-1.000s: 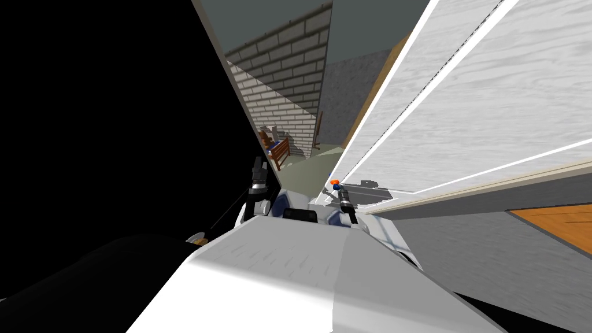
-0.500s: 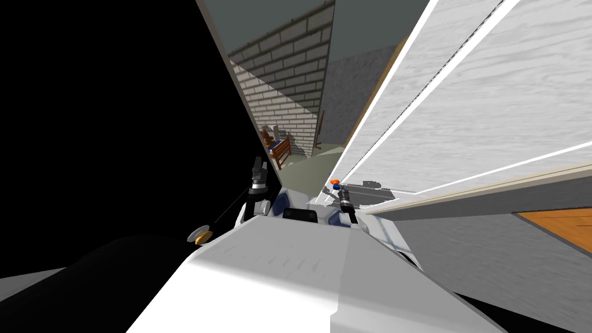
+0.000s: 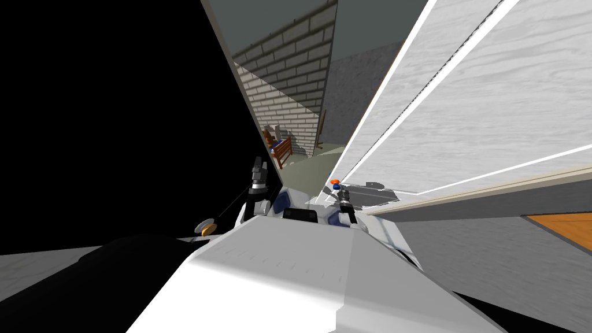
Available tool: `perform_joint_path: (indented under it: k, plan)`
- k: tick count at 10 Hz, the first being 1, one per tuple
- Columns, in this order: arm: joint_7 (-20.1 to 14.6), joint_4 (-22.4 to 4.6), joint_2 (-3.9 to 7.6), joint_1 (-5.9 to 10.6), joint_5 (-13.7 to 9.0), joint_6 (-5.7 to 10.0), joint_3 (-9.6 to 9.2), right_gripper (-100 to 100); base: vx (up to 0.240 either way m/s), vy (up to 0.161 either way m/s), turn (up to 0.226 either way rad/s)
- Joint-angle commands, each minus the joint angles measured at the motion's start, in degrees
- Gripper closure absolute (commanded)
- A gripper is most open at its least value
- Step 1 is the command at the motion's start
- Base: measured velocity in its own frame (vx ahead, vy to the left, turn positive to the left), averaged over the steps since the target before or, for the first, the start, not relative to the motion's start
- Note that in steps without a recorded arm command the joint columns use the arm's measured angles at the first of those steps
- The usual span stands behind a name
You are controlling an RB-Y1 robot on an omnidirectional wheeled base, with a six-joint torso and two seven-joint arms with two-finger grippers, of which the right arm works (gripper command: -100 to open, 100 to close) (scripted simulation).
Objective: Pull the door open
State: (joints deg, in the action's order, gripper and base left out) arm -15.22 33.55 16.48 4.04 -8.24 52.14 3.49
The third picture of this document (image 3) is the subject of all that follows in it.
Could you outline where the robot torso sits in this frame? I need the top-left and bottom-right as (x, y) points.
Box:
(124, 208), (506, 333)

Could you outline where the tan round door knob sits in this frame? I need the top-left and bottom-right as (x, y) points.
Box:
(194, 219), (219, 237)

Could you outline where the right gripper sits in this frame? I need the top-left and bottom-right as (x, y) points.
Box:
(337, 187), (356, 213)

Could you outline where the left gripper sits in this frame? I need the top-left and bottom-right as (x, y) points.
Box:
(249, 157), (270, 195)

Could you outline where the white panelled door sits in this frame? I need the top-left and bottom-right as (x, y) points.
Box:
(319, 0), (592, 204)

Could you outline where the brown wooden chair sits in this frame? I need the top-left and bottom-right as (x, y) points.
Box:
(262, 124), (294, 170)

